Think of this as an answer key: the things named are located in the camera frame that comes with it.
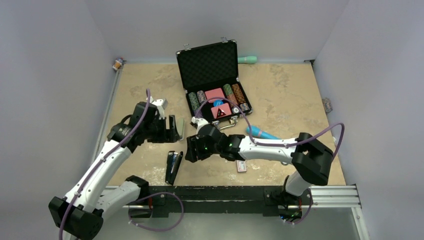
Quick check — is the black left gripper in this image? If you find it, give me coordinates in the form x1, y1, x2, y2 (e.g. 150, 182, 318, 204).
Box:
143, 114, 180, 143

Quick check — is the black stapler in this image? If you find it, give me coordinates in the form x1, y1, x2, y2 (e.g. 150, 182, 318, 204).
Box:
165, 151, 184, 186

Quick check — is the beige stapler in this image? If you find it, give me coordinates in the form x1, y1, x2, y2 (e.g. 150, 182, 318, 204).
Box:
176, 118, 185, 141

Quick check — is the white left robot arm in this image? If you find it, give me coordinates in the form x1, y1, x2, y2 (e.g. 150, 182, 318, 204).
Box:
48, 99, 180, 240

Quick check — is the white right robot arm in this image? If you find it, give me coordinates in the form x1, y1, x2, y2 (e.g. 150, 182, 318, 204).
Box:
185, 124, 334, 204

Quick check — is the red staple box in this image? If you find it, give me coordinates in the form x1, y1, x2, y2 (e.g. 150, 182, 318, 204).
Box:
235, 160, 247, 173

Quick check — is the blue marker pen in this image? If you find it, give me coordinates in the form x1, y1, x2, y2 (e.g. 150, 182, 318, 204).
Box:
245, 125, 280, 140

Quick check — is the pink card deck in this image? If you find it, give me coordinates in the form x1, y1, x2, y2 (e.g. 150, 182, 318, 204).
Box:
204, 88, 225, 103

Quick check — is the black poker chip case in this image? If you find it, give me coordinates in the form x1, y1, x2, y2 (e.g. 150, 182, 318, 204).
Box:
175, 39, 253, 125

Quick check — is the mint green bottle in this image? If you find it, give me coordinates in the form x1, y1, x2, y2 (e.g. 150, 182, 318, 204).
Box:
237, 56, 258, 65

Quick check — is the small orange bottle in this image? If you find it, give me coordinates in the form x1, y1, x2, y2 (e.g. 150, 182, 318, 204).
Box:
112, 57, 125, 71

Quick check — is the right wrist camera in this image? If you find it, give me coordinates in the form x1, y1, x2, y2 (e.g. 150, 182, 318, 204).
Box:
190, 116, 210, 134

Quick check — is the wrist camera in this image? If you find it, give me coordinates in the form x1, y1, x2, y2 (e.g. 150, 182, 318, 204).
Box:
190, 116, 210, 134
149, 97, 168, 119

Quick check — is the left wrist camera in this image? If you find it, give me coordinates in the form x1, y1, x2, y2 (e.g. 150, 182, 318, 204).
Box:
149, 97, 168, 119

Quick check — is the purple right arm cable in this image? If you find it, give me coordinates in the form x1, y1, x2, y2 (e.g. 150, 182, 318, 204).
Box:
195, 96, 345, 163

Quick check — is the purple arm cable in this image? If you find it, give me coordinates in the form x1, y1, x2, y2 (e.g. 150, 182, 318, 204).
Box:
58, 88, 153, 240
195, 96, 345, 163

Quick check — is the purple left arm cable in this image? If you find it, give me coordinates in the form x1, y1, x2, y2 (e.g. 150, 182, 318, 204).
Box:
58, 88, 153, 240

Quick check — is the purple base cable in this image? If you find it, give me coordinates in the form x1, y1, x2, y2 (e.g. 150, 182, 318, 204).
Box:
128, 189, 186, 232

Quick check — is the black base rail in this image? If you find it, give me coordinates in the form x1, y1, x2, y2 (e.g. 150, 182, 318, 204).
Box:
128, 185, 313, 222

